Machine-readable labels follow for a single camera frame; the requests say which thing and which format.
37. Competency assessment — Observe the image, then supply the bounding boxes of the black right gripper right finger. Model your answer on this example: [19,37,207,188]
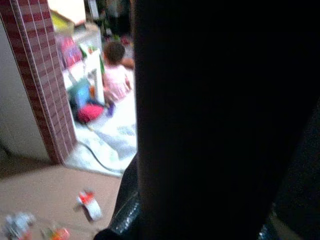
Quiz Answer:
[271,98,320,240]

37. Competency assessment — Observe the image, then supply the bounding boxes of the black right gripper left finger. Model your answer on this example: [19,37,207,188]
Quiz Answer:
[93,154,141,240]

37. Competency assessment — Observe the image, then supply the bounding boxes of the red white paper wrapper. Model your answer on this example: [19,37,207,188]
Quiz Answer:
[74,189,104,222]

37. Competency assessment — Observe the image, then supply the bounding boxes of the orange litter scrap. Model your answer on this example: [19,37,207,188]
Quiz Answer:
[40,225,71,240]

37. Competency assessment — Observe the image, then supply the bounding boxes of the white play mat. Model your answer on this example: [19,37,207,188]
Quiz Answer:
[64,91,138,178]

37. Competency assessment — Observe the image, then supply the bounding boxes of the purple small toy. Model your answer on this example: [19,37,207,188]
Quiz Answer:
[105,100,117,117]

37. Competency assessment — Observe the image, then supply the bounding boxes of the red soft toy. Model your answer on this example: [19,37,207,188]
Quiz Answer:
[77,104,106,124]

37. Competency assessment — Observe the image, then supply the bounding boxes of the grey crumpled litter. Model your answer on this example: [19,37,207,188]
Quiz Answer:
[1,211,36,240]

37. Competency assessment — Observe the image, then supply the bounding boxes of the blue toy box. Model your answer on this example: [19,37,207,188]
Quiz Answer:
[68,79,95,111]

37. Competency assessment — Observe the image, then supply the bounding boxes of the child in pink clothes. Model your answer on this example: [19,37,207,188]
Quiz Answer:
[101,41,136,103]

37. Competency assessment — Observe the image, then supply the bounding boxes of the pink purple toy box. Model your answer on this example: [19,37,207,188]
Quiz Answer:
[56,34,84,69]

